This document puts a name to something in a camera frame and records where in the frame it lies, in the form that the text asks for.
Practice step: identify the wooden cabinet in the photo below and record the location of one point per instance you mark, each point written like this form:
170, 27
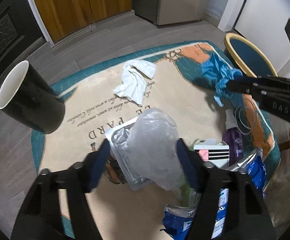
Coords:
72, 5

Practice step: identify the orange dark packet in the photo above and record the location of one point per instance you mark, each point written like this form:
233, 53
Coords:
115, 172

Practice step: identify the blue bucket with yellow rim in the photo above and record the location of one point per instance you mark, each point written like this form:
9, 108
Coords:
250, 55

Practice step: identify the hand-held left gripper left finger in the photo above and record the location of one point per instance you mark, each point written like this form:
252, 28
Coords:
98, 165

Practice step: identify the beige refrigerator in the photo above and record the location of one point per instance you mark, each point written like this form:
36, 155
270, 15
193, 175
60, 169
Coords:
180, 0

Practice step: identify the blue cloth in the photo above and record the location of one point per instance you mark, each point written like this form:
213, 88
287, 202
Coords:
215, 72

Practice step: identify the white door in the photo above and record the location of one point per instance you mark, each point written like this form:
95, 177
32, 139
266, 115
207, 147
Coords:
265, 10

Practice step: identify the white cloth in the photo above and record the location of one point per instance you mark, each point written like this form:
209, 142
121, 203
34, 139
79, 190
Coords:
135, 85

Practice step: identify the green packet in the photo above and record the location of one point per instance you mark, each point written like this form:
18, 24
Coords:
188, 197

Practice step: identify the white striped box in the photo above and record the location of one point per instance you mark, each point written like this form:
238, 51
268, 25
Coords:
212, 156

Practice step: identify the teal orange printed mat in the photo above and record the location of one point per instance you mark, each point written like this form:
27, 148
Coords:
97, 100

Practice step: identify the purple bottle with white cap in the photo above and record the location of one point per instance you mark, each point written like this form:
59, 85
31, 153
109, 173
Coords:
232, 145

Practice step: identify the dark entrance door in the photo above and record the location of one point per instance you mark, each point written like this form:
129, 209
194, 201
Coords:
7, 30

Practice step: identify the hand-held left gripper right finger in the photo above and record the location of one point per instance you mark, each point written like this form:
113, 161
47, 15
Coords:
187, 165

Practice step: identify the silver foil pouch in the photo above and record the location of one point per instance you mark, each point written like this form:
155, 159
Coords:
120, 140

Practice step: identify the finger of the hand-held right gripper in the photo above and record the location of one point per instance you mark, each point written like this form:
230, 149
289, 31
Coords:
275, 91
260, 81

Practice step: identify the clear plastic bag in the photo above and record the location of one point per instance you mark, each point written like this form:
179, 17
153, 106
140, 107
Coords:
152, 142

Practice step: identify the blue snack bag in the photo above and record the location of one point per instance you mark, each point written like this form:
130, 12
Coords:
256, 172

